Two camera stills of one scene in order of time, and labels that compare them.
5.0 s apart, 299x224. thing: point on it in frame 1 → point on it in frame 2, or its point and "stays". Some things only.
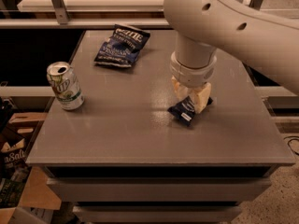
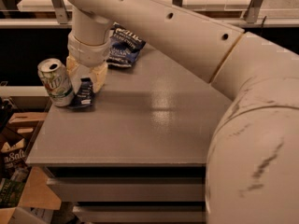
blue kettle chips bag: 122,47 stays
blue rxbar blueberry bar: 185,110 → 84,97
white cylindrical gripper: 192,73 → 88,54
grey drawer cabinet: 121,159 stays
